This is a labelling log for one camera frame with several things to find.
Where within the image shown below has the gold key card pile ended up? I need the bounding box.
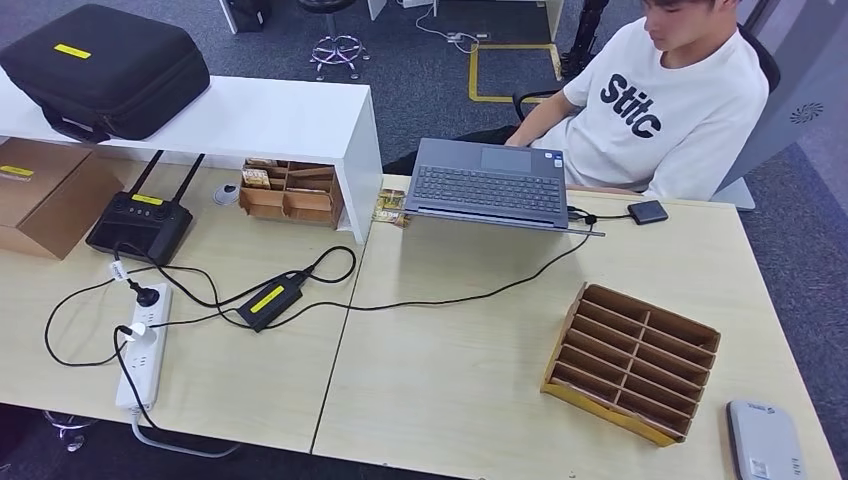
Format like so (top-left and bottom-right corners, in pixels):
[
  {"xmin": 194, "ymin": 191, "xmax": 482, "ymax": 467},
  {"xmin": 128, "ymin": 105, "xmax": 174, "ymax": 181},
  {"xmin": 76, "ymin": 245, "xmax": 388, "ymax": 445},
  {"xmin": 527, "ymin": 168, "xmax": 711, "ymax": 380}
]
[{"xmin": 372, "ymin": 188, "xmax": 411, "ymax": 230}]

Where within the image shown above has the small cardboard card organizer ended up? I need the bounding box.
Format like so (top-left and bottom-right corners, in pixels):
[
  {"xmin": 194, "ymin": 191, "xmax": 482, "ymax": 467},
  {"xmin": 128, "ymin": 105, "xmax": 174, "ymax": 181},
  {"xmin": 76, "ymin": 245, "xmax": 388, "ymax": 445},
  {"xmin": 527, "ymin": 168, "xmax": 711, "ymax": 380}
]
[{"xmin": 238, "ymin": 158, "xmax": 346, "ymax": 231}]

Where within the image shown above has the person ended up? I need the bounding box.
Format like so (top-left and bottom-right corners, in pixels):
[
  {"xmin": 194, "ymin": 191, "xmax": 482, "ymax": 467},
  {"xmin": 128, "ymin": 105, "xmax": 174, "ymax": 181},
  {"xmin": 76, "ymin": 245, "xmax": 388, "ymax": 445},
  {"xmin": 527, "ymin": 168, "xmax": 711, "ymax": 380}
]
[{"xmin": 382, "ymin": 0, "xmax": 771, "ymax": 202}]

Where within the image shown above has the grey card reader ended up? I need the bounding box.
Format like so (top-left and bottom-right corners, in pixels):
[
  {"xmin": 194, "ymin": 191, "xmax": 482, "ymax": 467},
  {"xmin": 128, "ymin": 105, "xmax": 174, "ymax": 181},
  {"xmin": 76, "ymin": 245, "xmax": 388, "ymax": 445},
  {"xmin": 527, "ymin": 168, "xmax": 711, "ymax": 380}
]
[{"xmin": 725, "ymin": 399, "xmax": 809, "ymax": 480}]

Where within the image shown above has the grey laptop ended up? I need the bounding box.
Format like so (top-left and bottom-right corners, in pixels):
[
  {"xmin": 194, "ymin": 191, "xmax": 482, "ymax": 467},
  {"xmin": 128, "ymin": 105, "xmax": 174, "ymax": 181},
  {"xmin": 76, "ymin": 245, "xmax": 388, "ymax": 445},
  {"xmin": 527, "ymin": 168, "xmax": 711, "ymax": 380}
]
[{"xmin": 384, "ymin": 137, "xmax": 606, "ymax": 238}]

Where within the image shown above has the black power adapter yellow label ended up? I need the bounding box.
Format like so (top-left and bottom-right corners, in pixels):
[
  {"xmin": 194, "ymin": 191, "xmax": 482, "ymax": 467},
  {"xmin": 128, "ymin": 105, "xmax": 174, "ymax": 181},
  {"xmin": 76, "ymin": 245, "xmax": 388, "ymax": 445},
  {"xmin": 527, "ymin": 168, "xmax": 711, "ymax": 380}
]
[{"xmin": 236, "ymin": 272, "xmax": 305, "ymax": 334}]

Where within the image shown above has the yellow floor tape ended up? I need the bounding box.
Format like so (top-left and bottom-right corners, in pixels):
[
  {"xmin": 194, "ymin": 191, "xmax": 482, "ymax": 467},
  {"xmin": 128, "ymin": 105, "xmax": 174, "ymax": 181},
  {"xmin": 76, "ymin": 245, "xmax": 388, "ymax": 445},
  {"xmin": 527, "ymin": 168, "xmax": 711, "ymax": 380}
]
[{"xmin": 468, "ymin": 43, "xmax": 563, "ymax": 104}]

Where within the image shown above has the chrome base stool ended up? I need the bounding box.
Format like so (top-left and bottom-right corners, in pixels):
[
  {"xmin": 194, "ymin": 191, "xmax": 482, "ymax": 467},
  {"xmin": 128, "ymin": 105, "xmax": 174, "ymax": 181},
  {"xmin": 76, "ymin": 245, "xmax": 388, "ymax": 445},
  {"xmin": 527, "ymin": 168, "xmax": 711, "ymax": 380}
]
[{"xmin": 298, "ymin": 0, "xmax": 371, "ymax": 82}]

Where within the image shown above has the white desk shelf riser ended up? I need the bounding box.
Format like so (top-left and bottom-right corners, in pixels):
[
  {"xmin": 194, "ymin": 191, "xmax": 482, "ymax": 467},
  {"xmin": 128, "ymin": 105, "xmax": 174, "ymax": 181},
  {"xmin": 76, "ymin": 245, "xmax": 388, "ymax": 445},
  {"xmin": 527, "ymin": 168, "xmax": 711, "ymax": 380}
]
[{"xmin": 0, "ymin": 74, "xmax": 385, "ymax": 245}]

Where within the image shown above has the small black box device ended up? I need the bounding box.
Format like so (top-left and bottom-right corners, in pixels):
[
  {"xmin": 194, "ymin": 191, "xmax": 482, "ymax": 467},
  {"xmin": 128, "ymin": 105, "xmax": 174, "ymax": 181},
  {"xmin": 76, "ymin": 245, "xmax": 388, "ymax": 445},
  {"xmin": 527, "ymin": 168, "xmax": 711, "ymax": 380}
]
[{"xmin": 627, "ymin": 199, "xmax": 670, "ymax": 227}]

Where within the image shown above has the large cardboard slotted organizer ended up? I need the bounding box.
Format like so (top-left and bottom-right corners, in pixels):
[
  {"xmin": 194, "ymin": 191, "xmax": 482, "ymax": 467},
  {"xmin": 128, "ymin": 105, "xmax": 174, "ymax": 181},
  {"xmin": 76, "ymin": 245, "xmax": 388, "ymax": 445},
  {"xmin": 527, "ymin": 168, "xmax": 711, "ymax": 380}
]
[{"xmin": 540, "ymin": 283, "xmax": 721, "ymax": 448}]

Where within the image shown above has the black upright stand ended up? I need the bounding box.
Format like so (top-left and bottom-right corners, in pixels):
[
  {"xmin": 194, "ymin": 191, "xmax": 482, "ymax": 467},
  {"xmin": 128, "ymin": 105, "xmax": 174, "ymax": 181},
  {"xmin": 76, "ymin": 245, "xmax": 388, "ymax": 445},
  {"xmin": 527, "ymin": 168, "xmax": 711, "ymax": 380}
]
[{"xmin": 561, "ymin": 0, "xmax": 611, "ymax": 81}]

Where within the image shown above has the black router with antennas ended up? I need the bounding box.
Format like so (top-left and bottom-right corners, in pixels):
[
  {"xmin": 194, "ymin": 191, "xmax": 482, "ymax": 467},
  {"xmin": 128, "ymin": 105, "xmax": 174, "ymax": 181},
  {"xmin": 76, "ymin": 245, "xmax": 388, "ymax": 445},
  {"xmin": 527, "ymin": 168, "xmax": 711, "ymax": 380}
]
[{"xmin": 85, "ymin": 150, "xmax": 206, "ymax": 266}]

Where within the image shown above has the black floor box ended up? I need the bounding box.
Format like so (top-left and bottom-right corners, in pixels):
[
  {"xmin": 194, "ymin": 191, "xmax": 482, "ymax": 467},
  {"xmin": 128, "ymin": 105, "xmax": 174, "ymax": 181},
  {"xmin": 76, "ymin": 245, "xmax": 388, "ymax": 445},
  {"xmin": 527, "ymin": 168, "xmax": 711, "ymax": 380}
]
[{"xmin": 227, "ymin": 0, "xmax": 273, "ymax": 33}]

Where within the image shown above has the white power strip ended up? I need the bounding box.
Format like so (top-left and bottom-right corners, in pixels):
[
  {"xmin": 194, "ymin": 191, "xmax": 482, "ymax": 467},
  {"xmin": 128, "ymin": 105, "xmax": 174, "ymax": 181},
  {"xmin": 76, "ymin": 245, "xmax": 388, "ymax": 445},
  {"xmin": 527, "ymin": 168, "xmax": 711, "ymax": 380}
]
[{"xmin": 115, "ymin": 283, "xmax": 174, "ymax": 412}]

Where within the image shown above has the black carrying case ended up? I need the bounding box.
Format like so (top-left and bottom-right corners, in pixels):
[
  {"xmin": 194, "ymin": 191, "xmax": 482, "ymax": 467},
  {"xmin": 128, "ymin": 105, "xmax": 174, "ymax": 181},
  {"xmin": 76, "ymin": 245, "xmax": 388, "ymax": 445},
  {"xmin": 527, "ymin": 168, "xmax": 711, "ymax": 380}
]
[{"xmin": 0, "ymin": 3, "xmax": 211, "ymax": 144}]

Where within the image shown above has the brown cardboard box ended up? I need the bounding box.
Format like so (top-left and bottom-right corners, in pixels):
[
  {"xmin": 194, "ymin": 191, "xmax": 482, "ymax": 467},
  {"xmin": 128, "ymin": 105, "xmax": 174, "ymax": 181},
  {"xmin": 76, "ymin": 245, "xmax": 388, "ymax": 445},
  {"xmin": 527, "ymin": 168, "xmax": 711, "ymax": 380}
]
[{"xmin": 0, "ymin": 137, "xmax": 125, "ymax": 261}]

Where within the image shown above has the chrome chair base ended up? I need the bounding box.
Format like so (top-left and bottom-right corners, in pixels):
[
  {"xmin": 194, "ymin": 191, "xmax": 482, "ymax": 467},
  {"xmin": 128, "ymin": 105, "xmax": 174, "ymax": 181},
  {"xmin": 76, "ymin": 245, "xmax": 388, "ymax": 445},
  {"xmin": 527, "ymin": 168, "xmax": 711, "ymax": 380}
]
[{"xmin": 42, "ymin": 410, "xmax": 101, "ymax": 455}]

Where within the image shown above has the grey partition screen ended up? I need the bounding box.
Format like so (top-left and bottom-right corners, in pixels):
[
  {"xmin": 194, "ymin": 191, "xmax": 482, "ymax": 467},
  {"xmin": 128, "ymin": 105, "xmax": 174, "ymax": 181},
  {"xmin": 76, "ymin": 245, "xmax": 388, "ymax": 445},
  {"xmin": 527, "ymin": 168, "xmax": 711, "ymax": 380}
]
[{"xmin": 718, "ymin": 0, "xmax": 848, "ymax": 212}]

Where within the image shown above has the black laptop power cable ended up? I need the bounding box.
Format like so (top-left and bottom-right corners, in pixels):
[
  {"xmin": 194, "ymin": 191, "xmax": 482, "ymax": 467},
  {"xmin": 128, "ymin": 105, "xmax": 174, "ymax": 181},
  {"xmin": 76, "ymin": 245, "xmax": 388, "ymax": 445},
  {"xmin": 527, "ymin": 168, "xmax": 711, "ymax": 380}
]
[{"xmin": 261, "ymin": 206, "xmax": 596, "ymax": 333}]

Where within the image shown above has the short black usb cable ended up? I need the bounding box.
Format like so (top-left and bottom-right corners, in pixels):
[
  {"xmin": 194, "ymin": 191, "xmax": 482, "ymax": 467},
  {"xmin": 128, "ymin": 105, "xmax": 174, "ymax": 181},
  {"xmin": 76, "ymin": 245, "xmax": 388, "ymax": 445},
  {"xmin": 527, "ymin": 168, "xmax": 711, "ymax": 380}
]
[{"xmin": 567, "ymin": 205, "xmax": 631, "ymax": 225}]

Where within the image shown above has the white floor cable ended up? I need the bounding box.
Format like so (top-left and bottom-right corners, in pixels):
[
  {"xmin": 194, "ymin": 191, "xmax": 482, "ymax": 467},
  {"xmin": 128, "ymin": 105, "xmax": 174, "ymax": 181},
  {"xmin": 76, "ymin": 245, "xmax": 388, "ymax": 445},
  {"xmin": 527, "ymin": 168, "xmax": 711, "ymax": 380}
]
[{"xmin": 414, "ymin": 3, "xmax": 480, "ymax": 56}]

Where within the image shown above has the black cable with white plug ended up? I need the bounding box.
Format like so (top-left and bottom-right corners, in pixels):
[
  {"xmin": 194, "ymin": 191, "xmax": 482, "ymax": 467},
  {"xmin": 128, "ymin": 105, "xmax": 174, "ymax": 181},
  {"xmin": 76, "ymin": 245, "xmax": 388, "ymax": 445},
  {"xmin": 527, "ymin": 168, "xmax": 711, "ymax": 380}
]
[{"xmin": 43, "ymin": 277, "xmax": 242, "ymax": 431}]

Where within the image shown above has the grey power strip cord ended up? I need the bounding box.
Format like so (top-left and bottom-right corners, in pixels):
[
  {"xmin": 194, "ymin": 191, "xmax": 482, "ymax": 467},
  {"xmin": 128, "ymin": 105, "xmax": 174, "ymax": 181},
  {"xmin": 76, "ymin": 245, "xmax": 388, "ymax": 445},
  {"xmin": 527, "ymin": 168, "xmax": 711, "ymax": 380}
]
[{"xmin": 129, "ymin": 408, "xmax": 243, "ymax": 460}]

